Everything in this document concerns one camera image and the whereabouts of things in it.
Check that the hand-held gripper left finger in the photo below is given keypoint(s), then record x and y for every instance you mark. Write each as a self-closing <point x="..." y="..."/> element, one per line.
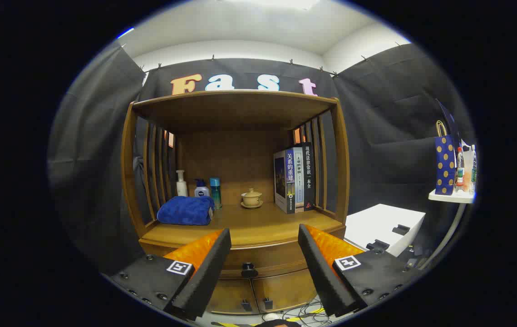
<point x="210" y="263"/>

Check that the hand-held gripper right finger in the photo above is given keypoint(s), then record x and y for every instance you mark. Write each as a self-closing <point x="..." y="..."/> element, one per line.
<point x="319" y="268"/>

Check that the wooden drawer with black knob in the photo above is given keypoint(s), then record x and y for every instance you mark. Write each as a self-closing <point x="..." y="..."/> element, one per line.
<point x="267" y="259"/>

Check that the wooden cabinet door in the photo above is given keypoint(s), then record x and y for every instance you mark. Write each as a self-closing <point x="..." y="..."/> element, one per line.
<point x="285" y="288"/>
<point x="228" y="297"/>

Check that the wooden countertop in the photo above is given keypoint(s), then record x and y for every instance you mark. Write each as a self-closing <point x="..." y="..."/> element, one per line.
<point x="258" y="222"/>

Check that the wooden cabinet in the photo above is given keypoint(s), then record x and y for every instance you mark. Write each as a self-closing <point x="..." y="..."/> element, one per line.
<point x="235" y="109"/>

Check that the blue folded towel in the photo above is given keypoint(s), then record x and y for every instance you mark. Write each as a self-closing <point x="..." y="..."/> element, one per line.
<point x="185" y="210"/>

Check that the cream saucer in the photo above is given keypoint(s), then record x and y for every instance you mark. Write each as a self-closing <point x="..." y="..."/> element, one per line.
<point x="252" y="206"/>

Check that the clear blue bottle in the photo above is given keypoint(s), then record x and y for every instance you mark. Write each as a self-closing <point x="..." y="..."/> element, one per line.
<point x="215" y="193"/>

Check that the white storage box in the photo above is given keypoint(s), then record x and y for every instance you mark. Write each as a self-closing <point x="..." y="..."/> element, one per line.
<point x="376" y="222"/>

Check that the white bottle with blue cap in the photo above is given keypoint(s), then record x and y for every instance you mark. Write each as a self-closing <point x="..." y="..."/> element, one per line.
<point x="201" y="190"/>

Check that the cream lidded teacup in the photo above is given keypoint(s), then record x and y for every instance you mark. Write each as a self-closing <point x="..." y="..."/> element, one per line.
<point x="251" y="197"/>

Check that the white pump bottle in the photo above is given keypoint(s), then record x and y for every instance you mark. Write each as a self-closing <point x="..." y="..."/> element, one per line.
<point x="181" y="186"/>

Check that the light blue spine book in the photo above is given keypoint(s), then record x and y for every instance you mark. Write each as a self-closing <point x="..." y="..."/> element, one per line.
<point x="299" y="186"/>

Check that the white book with dark cover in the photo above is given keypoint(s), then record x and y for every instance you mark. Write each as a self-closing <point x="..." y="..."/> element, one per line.
<point x="281" y="181"/>

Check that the black computer tower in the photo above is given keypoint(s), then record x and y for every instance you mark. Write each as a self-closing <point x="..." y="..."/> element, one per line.
<point x="415" y="261"/>

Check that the black spine book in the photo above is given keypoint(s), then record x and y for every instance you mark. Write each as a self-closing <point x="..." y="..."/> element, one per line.
<point x="309" y="172"/>

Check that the white side table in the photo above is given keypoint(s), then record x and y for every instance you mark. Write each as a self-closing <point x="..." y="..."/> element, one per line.
<point x="451" y="197"/>

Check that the blue gold-dotted gift bag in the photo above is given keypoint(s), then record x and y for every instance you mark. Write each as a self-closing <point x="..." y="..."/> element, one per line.
<point x="445" y="168"/>

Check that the red label water bottle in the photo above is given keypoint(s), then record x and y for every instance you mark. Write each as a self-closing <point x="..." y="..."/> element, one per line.
<point x="460" y="168"/>

